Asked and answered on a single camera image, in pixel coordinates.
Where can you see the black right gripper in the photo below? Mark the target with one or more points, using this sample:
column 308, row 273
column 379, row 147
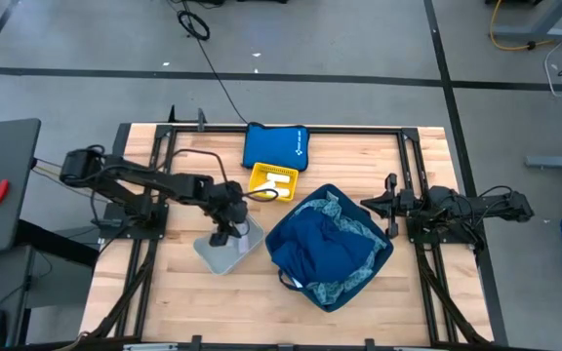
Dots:
column 403, row 205

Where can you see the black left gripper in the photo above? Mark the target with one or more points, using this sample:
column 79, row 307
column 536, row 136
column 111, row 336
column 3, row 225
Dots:
column 227, row 205

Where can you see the light blue patterned gown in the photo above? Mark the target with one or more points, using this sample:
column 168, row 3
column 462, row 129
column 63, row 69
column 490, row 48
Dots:
column 349, row 222

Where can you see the small clear pinkish packet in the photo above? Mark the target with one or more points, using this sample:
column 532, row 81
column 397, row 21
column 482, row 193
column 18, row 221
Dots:
column 245, row 245

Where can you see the yellow perforated plastic basket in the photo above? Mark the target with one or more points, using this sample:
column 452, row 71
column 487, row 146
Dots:
column 257, row 170

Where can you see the grey plastic bin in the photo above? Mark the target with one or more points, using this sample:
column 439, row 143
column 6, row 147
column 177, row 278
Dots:
column 217, row 261

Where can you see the navy fabric storage bin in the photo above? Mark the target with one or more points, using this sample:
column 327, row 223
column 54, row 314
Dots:
column 291, row 212

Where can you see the dark blue scrub cloth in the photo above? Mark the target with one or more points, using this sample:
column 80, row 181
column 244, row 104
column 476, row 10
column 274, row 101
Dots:
column 325, row 248

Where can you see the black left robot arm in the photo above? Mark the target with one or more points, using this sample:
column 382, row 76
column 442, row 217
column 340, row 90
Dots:
column 164, row 183

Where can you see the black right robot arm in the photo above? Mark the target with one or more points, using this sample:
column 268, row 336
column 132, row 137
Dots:
column 481, row 207

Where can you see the blue zip pouch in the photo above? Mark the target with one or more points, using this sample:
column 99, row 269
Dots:
column 271, row 146

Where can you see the black desk leg brace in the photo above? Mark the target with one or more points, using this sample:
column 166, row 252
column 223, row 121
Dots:
column 56, row 244

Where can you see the grey metal foot bar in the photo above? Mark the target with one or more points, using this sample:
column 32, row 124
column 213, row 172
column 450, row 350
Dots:
column 554, row 163

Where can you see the desk with grey metal legs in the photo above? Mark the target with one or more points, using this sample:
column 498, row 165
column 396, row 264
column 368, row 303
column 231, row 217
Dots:
column 530, row 33

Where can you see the dark grey side desk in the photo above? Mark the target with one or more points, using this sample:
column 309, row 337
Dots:
column 3, row 156

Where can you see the black upright bracket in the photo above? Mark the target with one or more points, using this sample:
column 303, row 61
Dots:
column 201, row 117
column 172, row 116

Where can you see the black table rail frame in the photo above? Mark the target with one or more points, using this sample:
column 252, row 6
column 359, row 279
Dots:
column 121, row 141

